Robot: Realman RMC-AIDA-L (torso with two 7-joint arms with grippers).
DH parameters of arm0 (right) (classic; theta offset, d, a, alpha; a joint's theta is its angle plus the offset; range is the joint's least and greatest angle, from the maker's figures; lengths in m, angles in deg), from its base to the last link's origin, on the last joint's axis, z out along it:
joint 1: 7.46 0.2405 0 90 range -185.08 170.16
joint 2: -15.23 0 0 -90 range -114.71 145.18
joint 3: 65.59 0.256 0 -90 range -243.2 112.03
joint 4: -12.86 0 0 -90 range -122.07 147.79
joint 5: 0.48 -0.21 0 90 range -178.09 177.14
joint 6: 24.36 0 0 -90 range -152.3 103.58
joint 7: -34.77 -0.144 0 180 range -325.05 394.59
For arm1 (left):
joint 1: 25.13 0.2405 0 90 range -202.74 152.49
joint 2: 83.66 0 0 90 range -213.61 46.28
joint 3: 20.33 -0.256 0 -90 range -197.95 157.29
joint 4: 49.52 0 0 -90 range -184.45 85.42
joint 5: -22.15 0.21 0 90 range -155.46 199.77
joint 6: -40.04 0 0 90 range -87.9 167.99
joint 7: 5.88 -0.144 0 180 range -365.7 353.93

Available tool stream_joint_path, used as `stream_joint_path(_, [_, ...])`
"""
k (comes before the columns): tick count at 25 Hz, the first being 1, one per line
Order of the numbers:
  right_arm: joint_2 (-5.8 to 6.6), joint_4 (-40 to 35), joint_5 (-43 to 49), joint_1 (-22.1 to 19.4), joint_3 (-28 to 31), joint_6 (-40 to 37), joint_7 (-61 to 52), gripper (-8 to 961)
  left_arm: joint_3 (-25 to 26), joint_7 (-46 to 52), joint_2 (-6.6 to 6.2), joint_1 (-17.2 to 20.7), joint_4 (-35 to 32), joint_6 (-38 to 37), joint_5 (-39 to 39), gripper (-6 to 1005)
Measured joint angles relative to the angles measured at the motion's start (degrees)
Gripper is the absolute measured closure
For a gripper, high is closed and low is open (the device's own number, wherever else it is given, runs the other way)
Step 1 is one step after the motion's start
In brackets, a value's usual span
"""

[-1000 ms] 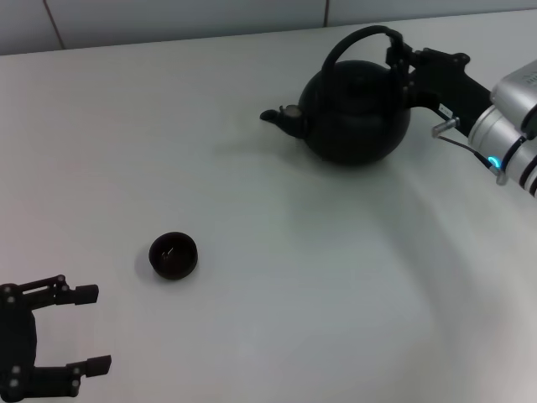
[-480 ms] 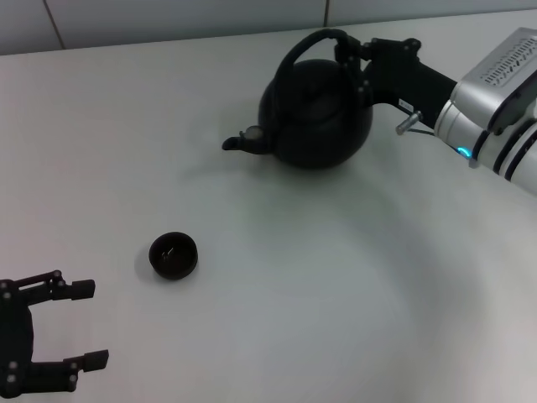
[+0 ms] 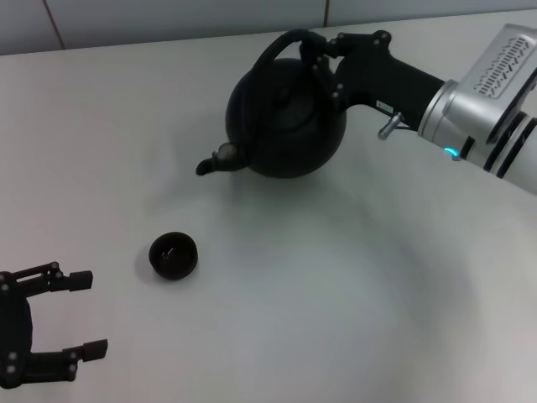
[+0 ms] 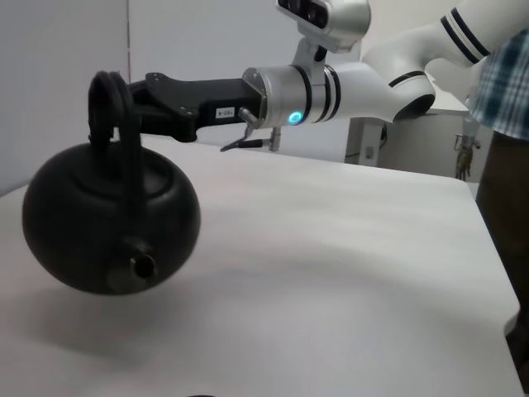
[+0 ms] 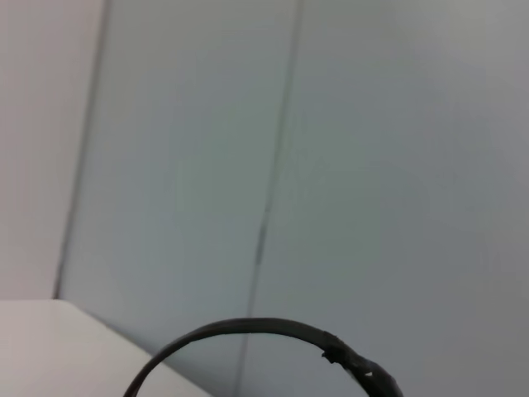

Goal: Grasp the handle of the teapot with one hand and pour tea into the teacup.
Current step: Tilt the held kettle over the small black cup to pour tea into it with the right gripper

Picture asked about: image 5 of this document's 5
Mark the black round teapot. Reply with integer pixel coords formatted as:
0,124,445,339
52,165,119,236
123,317,404,397

